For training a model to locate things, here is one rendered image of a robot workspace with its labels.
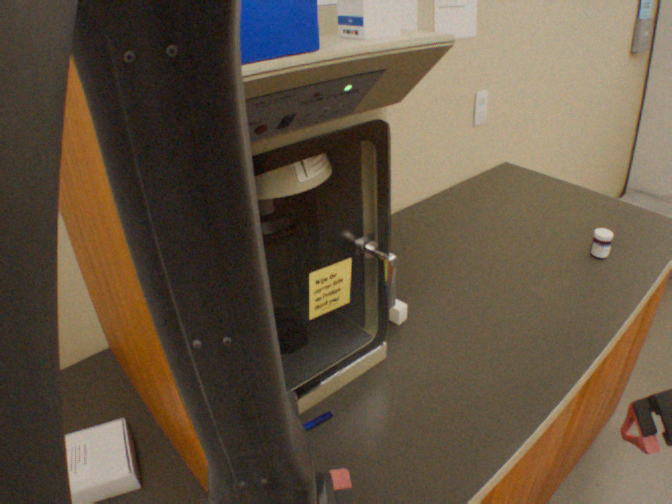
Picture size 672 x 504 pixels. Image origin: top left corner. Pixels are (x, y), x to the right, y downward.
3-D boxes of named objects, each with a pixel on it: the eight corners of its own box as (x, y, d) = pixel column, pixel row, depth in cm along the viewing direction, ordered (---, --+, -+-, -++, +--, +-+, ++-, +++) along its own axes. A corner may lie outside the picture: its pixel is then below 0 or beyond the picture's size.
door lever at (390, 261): (375, 290, 78) (363, 297, 76) (375, 238, 73) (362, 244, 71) (400, 305, 74) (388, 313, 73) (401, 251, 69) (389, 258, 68)
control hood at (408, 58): (166, 164, 48) (148, 67, 43) (388, 100, 66) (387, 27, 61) (218, 194, 41) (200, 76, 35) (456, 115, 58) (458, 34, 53)
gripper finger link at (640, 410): (601, 414, 60) (639, 398, 52) (641, 402, 61) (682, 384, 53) (616, 462, 57) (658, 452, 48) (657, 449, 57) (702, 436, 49)
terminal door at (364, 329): (239, 431, 70) (179, 179, 50) (386, 340, 86) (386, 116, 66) (242, 434, 70) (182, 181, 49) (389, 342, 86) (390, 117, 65)
